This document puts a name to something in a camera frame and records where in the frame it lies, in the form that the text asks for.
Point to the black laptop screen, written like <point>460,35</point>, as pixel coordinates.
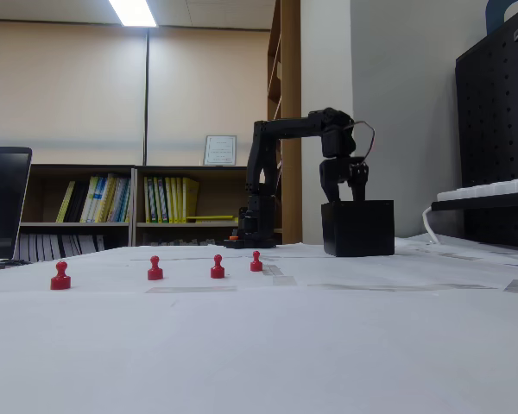
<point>0,202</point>

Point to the white power strip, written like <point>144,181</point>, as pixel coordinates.
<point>492,189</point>

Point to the dark blue rounded object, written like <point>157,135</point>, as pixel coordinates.
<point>495,15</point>

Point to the slanted yellow book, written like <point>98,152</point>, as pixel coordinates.
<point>65,202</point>

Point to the framed white certificate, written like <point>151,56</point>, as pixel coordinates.
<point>220,151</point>

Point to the tall wooden bookshelf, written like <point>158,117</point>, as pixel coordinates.
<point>290,86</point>

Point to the ceiling light panel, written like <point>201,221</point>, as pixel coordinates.
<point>133,13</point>

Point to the black pegboard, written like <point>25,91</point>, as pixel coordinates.
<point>492,129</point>

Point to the red pawn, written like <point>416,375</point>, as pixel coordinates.
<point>217,271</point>
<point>155,273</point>
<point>61,281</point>
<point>255,265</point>

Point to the white paper table covering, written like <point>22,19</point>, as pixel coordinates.
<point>259,345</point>

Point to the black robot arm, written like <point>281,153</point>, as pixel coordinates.
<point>263,172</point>

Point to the flat yellow folder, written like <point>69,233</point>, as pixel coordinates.
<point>209,217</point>

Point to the low wooden bookshelf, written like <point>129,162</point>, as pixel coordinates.
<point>164,171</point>
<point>82,169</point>

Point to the black square bin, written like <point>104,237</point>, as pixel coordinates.
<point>358,228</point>

